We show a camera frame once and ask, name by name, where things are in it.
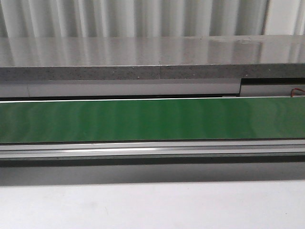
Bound red brown wire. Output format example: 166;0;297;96
289;88;305;98

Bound silver aluminium conveyor frame rail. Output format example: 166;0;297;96
0;139;305;159

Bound green conveyor belt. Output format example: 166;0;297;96
0;97;305;144

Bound grey speckled stone counter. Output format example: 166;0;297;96
0;35;305;81

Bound white pleated curtain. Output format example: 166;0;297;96
0;0;305;37

